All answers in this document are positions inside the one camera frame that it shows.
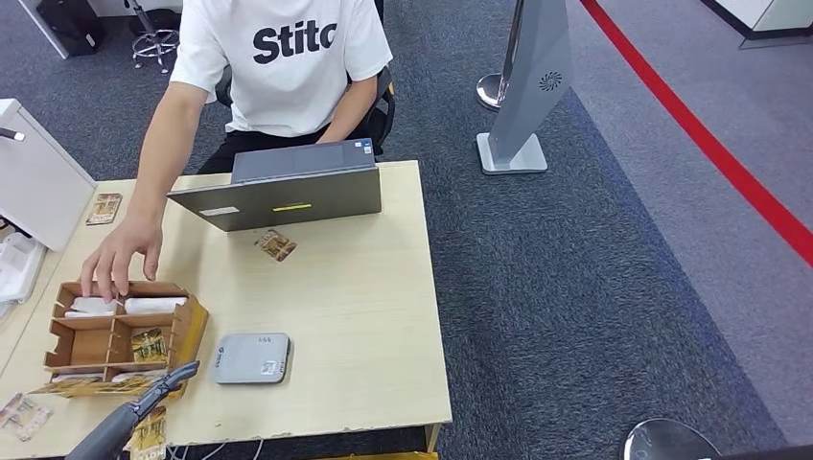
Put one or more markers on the chrome stanchion base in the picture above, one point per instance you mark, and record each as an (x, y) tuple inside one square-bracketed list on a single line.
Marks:
[(489, 91)]

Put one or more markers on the grey card reader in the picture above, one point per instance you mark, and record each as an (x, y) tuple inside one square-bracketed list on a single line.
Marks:
[(251, 358)]

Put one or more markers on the gold key card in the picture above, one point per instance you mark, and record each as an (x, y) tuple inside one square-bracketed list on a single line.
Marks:
[(276, 246), (149, 347), (152, 438), (103, 209)]

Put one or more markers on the chrome stool base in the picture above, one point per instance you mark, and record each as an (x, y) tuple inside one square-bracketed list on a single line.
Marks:
[(154, 43)]

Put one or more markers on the person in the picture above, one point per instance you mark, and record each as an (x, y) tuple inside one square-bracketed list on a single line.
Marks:
[(286, 70)]

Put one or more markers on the cardboard organizer box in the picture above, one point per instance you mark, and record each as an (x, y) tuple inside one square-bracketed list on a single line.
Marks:
[(184, 330)]

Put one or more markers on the chrome dome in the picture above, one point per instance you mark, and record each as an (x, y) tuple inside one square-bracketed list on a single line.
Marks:
[(664, 444)]

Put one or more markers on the white cabinet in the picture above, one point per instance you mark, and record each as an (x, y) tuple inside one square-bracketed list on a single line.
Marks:
[(775, 13)]

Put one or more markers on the person's right forearm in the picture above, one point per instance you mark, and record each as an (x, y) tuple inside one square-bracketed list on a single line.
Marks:
[(159, 171)]

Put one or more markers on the black bag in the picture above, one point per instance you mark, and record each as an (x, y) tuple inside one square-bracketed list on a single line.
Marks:
[(68, 25)]

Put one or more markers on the yellow floor tape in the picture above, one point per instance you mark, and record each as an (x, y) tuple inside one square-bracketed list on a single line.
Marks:
[(381, 456)]

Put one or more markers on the grey kiosk stand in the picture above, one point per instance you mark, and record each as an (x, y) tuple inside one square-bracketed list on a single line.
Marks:
[(532, 70)]

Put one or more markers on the white plastic tray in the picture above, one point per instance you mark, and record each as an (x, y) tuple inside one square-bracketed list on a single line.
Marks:
[(18, 266)]

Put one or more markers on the white box device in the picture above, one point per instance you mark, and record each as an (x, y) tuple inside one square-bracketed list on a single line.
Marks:
[(38, 184)]

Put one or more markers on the grey laptop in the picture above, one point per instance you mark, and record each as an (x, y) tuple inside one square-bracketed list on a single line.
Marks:
[(286, 197)]

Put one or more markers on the person's left forearm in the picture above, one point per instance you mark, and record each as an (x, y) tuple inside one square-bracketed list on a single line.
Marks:
[(349, 111)]

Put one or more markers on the dark grey lever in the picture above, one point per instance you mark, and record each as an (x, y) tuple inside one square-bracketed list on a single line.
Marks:
[(11, 134)]

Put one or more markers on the black office chair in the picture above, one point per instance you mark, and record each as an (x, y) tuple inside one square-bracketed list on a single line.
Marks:
[(381, 108)]

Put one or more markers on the pale printed card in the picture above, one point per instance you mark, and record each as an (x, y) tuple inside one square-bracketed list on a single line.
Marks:
[(75, 378), (25, 417), (133, 378)]

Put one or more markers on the white card stack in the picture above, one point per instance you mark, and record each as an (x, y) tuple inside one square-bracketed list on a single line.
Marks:
[(155, 306), (86, 310)]

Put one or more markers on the person's right hand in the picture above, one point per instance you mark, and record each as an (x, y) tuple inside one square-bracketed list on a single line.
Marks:
[(124, 247)]

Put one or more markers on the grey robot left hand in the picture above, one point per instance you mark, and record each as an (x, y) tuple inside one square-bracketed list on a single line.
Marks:
[(108, 435)]

